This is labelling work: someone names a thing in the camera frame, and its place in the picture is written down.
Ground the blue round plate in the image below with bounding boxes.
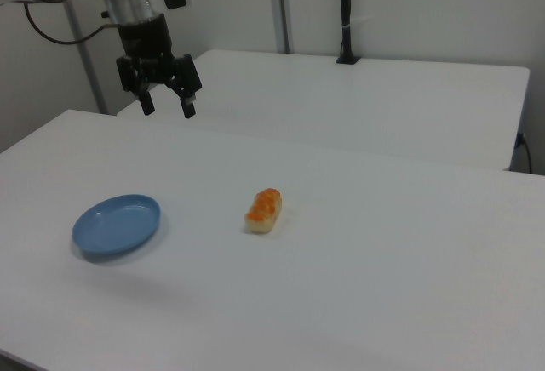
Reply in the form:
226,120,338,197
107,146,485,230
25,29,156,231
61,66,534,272
71,193,162,258

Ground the bread with orange topping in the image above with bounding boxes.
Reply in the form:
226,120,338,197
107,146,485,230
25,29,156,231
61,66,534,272
244,188,284,235

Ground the grey metal frame post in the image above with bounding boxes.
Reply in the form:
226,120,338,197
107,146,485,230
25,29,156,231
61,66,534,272
62,0,108,116
267,0,295,54

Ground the black cable at table edge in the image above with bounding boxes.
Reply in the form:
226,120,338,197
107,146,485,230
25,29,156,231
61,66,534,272
513,131,534,174

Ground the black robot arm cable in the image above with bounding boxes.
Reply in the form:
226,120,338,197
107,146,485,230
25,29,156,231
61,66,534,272
23,0,123,45

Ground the black camera pole with base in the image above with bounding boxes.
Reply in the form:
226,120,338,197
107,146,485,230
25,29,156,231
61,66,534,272
335,0,376,66

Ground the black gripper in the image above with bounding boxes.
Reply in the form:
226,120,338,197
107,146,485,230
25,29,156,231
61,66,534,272
115,13,203,120

